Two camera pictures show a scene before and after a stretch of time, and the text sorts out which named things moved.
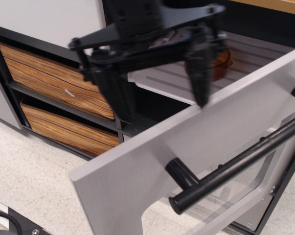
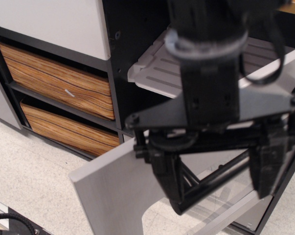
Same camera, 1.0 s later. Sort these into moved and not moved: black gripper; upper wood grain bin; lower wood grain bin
Moved: black gripper
Not moved: upper wood grain bin; lower wood grain bin
